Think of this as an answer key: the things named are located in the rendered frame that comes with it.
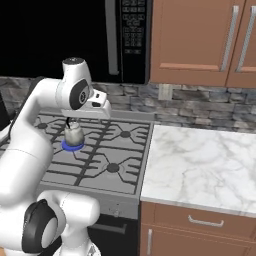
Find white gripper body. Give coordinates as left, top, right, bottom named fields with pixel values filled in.
left=60, top=99, right=113, bottom=120

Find grey gas hob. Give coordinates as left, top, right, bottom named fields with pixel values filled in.
left=0, top=111, right=156, bottom=221

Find black microwave oven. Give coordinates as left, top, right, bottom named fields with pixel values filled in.
left=0, top=0, right=154, bottom=85

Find wide brown cupboard door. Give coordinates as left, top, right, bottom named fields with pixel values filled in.
left=149, top=0, right=247, bottom=88

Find brown drawer front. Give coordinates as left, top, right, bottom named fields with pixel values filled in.
left=140, top=200, right=256, bottom=242

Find black oven door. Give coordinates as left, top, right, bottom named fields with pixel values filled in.
left=87, top=213, right=140, bottom=256

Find narrow brown cupboard door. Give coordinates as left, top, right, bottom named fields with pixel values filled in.
left=225, top=0, right=256, bottom=90

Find brown base cupboard door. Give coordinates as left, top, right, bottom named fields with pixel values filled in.
left=139, top=223, right=256, bottom=256

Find white wall socket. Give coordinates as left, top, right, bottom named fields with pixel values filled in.
left=157, top=83, right=174, bottom=101

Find grey microwave handle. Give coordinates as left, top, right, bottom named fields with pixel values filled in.
left=104, top=0, right=121, bottom=76

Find black oven handle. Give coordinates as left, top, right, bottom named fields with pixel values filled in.
left=88, top=222, right=128, bottom=235

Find silver base cupboard handle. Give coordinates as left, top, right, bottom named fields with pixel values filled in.
left=146, top=228, right=154, bottom=256

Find silver drawer handle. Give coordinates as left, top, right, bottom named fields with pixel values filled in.
left=187, top=214, right=225, bottom=229

